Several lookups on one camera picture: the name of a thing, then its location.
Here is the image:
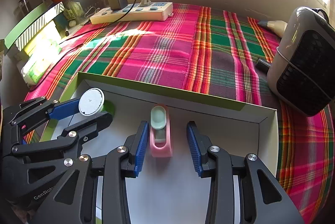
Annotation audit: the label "green white spool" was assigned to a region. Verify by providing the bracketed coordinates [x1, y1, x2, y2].
[78, 88, 115, 116]

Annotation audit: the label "pink clip with white insert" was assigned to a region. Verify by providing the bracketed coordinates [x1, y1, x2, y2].
[149, 104, 173, 158]

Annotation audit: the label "stacked green boxes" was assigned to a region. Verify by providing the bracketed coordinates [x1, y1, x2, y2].
[4, 1, 65, 86]

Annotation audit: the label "green white cardboard box tray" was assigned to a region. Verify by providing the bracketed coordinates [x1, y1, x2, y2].
[47, 72, 278, 223]

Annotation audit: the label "white power strip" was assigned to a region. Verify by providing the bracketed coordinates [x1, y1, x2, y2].
[90, 2, 173, 24]

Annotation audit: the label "grey portable heater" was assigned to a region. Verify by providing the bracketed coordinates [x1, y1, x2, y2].
[267, 7, 334, 116]

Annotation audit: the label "plaid bed blanket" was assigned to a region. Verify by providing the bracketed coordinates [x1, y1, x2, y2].
[26, 4, 334, 223]

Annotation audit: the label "beige brush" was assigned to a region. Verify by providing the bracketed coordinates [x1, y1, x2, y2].
[258, 21, 287, 38]

